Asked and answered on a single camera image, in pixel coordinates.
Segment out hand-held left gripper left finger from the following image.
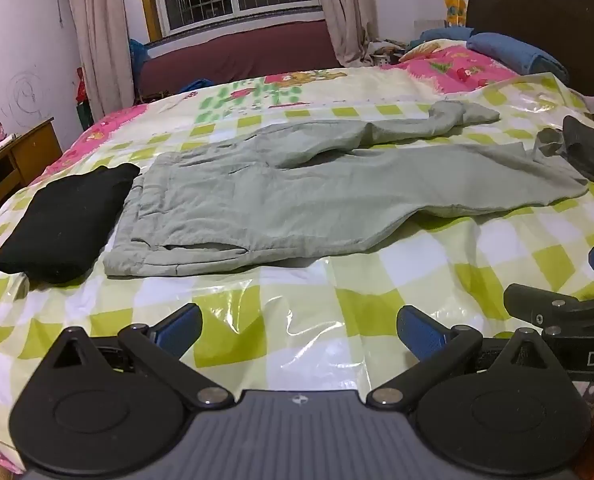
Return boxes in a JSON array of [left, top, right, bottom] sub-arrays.
[[42, 304, 234, 408]]

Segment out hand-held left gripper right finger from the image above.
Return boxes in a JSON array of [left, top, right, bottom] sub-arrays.
[[367, 305, 558, 408]]

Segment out grey-green pants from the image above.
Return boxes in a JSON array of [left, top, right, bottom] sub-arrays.
[[103, 100, 590, 278]]

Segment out dark grey cloth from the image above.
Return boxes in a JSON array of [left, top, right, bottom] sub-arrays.
[[534, 115, 594, 192]]

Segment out black folded cloth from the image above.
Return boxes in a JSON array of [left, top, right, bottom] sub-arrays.
[[0, 162, 142, 283]]

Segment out blue pillow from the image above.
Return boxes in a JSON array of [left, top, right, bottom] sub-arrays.
[[467, 32, 570, 83]]

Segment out wooden side cabinet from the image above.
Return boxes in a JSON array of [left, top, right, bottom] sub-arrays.
[[0, 117, 62, 223]]

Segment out dark wooden headboard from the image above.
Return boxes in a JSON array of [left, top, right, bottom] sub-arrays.
[[466, 0, 594, 128]]

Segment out blue plastic bag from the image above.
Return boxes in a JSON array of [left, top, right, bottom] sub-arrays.
[[129, 39, 150, 96]]

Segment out blue folded blanket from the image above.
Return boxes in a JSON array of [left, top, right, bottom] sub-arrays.
[[419, 26, 475, 43]]

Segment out bedside clutter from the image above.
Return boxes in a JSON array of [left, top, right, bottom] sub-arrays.
[[369, 40, 412, 66]]

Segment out maroon window seat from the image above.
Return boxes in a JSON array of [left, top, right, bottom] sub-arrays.
[[139, 20, 342, 98]]

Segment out yellow printed bag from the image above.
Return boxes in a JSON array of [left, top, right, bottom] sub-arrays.
[[442, 0, 468, 27]]

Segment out beige curtain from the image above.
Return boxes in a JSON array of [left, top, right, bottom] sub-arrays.
[[313, 0, 380, 67], [66, 0, 135, 121]]

